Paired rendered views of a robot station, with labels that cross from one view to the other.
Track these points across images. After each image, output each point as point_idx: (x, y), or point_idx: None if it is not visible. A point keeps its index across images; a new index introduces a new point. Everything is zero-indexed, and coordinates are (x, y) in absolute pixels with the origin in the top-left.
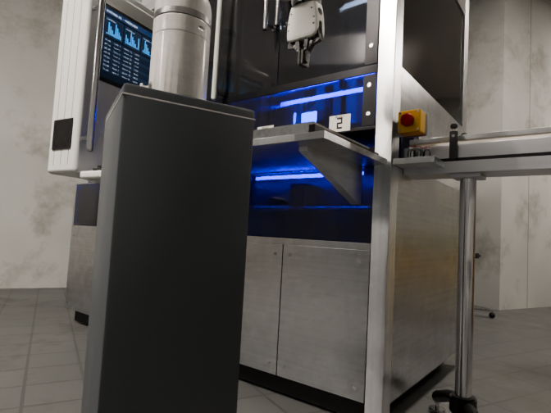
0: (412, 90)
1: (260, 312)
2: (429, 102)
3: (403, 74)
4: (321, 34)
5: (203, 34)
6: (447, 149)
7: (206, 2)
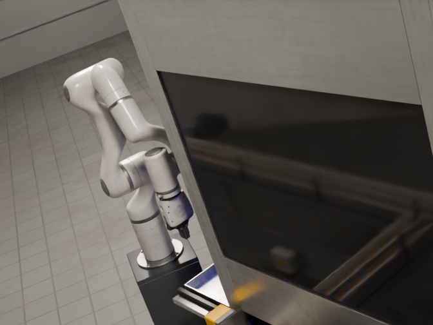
0: (250, 280)
1: None
2: (299, 298)
3: (227, 265)
4: (173, 221)
5: (136, 229)
6: None
7: (130, 214)
